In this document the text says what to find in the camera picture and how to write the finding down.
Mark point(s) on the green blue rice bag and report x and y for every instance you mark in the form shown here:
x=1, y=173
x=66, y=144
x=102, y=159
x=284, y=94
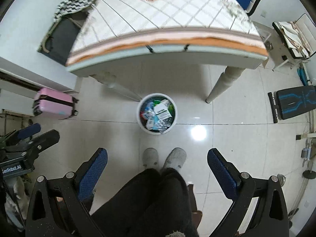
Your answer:
x=156, y=102

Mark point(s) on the grey slipper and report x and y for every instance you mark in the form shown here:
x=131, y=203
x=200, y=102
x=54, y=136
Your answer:
x=175, y=159
x=150, y=159

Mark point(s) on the pink suitcase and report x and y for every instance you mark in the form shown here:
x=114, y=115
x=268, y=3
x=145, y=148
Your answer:
x=54, y=104

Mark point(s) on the houndstooth cloth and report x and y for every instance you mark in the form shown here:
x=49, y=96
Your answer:
x=67, y=7

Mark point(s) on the white dining table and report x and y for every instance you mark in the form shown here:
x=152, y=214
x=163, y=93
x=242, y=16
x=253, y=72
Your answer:
x=236, y=61

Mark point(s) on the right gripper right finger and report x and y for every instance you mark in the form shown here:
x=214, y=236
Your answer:
x=270, y=217

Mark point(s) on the black blue exercise bench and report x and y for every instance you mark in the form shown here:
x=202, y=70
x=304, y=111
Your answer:
x=291, y=102

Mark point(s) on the silver blister pill pack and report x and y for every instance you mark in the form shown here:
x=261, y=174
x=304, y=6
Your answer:
x=162, y=125

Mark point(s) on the right grey slipper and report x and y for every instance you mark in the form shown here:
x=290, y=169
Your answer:
x=175, y=159

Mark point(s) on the left grey slipper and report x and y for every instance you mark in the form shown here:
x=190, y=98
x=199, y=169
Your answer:
x=150, y=159

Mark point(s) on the white trash bin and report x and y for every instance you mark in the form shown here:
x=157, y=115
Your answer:
x=147, y=103

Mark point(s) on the blue cartoon snack box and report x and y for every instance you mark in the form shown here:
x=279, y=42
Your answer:
x=149, y=115

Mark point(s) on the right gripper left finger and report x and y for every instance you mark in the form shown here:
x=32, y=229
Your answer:
x=57, y=206

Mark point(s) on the dark chair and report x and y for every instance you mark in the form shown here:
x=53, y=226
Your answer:
x=58, y=42

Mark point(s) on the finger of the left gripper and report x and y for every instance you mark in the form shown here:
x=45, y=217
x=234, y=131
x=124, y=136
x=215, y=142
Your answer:
x=21, y=134
x=40, y=143

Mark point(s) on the green white medicine box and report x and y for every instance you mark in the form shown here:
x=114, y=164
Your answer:
x=162, y=112

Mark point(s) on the white checked tablecloth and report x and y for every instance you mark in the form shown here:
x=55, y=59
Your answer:
x=115, y=25

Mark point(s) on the person black trousers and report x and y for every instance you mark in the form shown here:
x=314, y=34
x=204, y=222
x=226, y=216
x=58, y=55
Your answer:
x=152, y=203

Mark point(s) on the chair with beige clothes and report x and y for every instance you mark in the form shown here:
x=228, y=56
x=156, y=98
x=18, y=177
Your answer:
x=298, y=36

